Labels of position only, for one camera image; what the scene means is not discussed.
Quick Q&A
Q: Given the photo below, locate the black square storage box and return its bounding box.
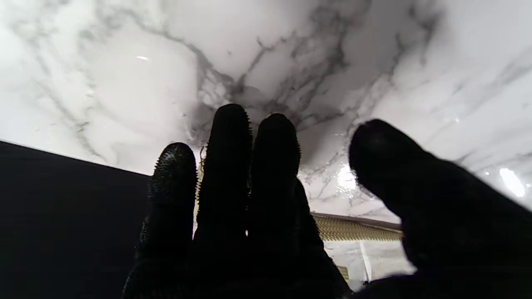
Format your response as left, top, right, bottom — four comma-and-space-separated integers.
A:
0, 140, 152, 299

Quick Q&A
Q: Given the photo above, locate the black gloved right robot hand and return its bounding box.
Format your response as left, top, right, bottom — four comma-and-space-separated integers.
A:
123, 104, 532, 299

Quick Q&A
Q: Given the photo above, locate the printed room scene backdrop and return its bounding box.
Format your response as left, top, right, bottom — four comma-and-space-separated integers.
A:
324, 240, 416, 291

